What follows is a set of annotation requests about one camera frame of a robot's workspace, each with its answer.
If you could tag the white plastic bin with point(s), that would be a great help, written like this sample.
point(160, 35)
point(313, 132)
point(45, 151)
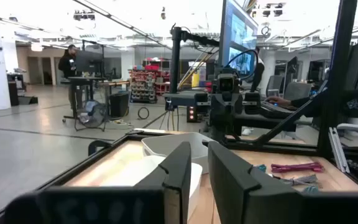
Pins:
point(138, 175)

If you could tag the person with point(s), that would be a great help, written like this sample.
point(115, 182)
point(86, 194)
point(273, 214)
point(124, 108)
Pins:
point(306, 101)
point(65, 63)

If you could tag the black computer monitor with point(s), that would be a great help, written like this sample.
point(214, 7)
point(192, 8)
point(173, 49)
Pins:
point(89, 61)

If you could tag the black floor box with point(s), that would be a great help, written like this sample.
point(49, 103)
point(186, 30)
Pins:
point(119, 104)

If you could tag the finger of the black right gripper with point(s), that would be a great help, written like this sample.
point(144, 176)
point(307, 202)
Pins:
point(235, 129)
point(217, 132)

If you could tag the black stand pole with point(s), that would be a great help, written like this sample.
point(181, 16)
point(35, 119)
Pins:
point(175, 59)

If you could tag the black floor fan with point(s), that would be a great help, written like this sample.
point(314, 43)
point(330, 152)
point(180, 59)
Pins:
point(90, 114)

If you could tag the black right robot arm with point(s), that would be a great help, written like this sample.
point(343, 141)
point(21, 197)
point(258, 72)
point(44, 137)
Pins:
point(228, 70)

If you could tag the black desk beam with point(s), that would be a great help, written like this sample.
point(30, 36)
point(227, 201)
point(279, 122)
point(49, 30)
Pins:
point(259, 122)

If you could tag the black standing desk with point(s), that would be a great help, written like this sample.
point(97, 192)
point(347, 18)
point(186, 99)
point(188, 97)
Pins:
point(82, 81)

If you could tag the red parts shelf rack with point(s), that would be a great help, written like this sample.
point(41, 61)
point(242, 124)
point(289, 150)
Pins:
point(148, 81)

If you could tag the large display screen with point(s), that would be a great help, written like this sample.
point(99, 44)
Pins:
point(238, 37)

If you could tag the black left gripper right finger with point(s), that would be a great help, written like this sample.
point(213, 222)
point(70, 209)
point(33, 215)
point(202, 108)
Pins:
point(232, 186)

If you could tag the grey office chair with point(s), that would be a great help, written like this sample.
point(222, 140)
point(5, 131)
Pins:
point(297, 91)

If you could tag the grey plastic bin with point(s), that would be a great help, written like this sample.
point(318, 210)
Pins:
point(166, 146)

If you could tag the silver aluminium extrusion bars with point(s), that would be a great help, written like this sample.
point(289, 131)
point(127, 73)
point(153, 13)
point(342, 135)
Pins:
point(337, 149)

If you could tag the black keyboard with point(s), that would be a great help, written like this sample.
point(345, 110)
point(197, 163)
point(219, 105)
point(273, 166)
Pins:
point(277, 109)

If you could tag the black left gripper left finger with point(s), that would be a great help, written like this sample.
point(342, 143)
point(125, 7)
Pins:
point(176, 168)

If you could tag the grey stand base plate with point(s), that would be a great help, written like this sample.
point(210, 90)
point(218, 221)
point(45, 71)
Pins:
point(185, 98)

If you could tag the black clamp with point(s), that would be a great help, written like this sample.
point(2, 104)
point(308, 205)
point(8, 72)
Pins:
point(98, 146)

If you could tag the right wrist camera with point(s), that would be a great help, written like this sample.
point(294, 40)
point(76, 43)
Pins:
point(226, 84)

